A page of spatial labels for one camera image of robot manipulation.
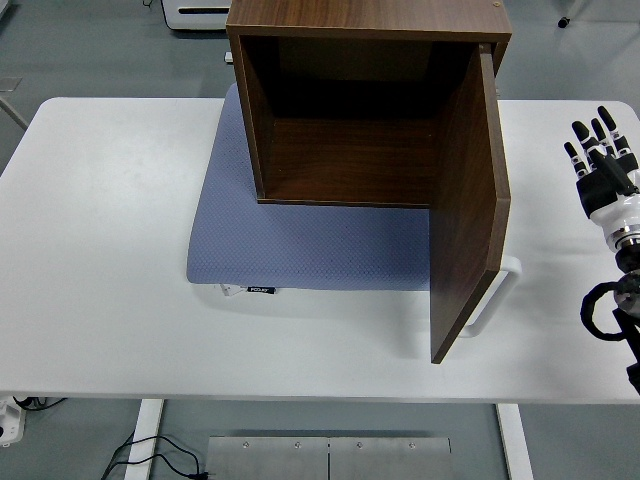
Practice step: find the white mat tag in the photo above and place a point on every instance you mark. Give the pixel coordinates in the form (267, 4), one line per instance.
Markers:
(229, 290)

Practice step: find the brown wooden cabinet door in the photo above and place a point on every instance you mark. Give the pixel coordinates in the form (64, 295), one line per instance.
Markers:
(465, 200)

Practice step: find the brown wooden cabinet body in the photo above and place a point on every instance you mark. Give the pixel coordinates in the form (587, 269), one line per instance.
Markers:
(350, 15)

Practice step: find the clear floor plate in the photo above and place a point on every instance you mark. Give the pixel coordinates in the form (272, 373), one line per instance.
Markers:
(9, 83)

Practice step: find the black chair caster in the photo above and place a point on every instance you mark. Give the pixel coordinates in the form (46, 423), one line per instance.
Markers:
(563, 22)

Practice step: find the blue-grey mesh mat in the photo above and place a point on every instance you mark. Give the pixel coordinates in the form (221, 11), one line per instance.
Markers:
(300, 250)

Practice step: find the small white bracket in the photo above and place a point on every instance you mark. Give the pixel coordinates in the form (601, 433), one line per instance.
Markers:
(228, 57)

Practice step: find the white table leg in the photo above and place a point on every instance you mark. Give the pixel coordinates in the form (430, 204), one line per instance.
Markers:
(145, 440)
(515, 445)

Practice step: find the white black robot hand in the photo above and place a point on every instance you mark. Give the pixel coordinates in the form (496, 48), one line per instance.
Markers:
(612, 207)

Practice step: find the white power strip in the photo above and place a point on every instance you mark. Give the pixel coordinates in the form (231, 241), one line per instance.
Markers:
(10, 425)

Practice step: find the black mat label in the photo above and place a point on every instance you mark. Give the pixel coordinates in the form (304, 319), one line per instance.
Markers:
(261, 289)

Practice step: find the grey metal plate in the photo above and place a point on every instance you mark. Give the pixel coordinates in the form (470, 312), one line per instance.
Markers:
(390, 460)
(267, 460)

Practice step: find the white floor appliance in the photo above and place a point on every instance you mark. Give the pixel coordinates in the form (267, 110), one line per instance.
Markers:
(195, 20)

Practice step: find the grey chair leg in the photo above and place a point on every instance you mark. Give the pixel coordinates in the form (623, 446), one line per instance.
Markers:
(15, 117)

